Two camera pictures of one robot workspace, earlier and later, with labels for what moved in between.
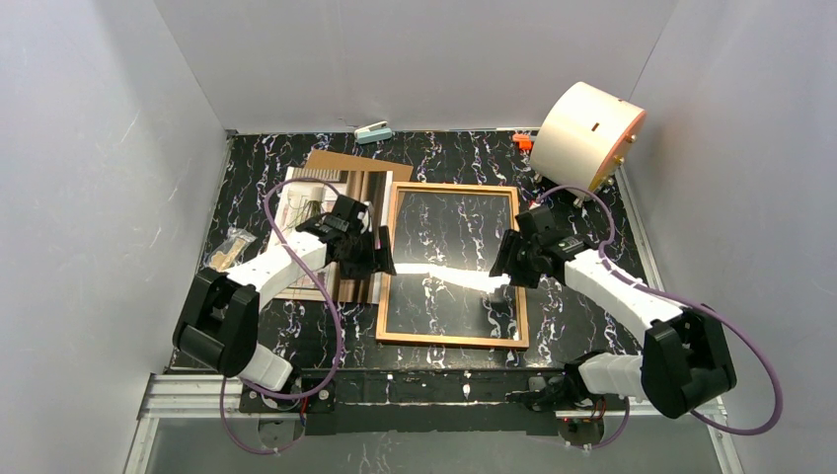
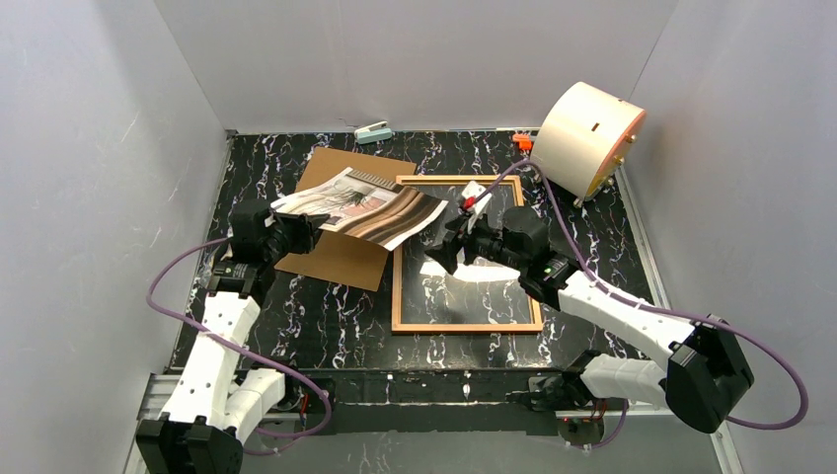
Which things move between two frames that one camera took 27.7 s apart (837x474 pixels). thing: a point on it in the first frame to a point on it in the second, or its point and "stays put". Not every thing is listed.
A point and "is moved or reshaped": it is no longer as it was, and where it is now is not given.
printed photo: x=308 y=193 is moved or reshaped
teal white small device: x=374 y=132 stays put
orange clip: x=524 y=140 stays put
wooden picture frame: x=444 y=240 is moved or reshaped
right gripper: x=518 y=253 to x=462 y=241
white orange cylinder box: x=584 y=137 stays put
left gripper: x=365 y=255 to x=304 y=230
